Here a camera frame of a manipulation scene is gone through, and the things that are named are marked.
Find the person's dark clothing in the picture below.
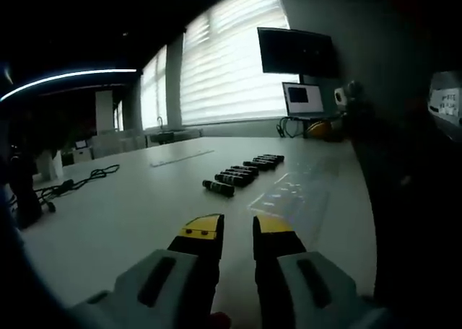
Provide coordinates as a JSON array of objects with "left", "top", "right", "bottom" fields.
[{"left": 341, "top": 79, "right": 462, "bottom": 310}]

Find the ceiling light strip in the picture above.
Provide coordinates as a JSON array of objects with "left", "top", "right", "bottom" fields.
[{"left": 0, "top": 68, "right": 138, "bottom": 102}]

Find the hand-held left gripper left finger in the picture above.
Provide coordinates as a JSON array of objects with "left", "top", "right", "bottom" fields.
[{"left": 71, "top": 213, "right": 225, "bottom": 329}]

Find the sink with faucet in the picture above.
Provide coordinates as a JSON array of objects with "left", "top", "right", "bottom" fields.
[{"left": 146, "top": 115, "right": 203, "bottom": 146}]

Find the dark stand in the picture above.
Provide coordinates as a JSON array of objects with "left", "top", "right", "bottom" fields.
[{"left": 5, "top": 154, "right": 43, "bottom": 229}]

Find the wall notice board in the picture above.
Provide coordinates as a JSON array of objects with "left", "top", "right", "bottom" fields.
[{"left": 427, "top": 71, "right": 462, "bottom": 118}]

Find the yellow round object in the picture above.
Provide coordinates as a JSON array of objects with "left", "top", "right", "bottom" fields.
[{"left": 305, "top": 120, "right": 336, "bottom": 141}]

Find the black cable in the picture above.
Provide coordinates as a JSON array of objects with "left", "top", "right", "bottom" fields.
[
  {"left": 276, "top": 115, "right": 308, "bottom": 139},
  {"left": 33, "top": 164, "right": 121, "bottom": 214}
]

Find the clear plastic box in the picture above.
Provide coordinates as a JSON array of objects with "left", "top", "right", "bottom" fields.
[{"left": 246, "top": 159, "right": 342, "bottom": 244}]

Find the white storage box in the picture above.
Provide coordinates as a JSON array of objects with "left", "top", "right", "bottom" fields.
[{"left": 71, "top": 146, "right": 95, "bottom": 163}]

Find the white window blind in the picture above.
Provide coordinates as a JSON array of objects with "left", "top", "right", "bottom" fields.
[
  {"left": 179, "top": 0, "right": 300, "bottom": 126},
  {"left": 139, "top": 44, "right": 169, "bottom": 131}
]

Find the open laptop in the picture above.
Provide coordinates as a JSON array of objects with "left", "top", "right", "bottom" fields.
[{"left": 282, "top": 82, "right": 326, "bottom": 120}]

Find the person's left hand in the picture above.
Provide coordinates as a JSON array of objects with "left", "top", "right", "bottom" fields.
[{"left": 210, "top": 310, "right": 232, "bottom": 329}]

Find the white plant pot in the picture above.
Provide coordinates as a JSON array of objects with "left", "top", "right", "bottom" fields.
[{"left": 35, "top": 151, "right": 64, "bottom": 180}]

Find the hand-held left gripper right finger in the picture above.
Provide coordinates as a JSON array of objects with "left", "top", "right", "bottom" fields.
[{"left": 252, "top": 215, "right": 393, "bottom": 329}]

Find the black wall monitor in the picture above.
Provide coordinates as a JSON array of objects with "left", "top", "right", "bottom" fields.
[{"left": 257, "top": 27, "right": 341, "bottom": 79}]

